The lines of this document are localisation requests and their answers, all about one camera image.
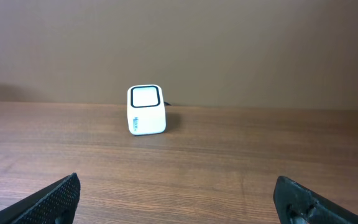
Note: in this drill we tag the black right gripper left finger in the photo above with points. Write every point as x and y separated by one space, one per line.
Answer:
54 204

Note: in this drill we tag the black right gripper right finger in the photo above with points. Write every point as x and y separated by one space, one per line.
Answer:
297 204

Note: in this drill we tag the white barcode scanner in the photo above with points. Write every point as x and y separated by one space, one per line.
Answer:
146 110

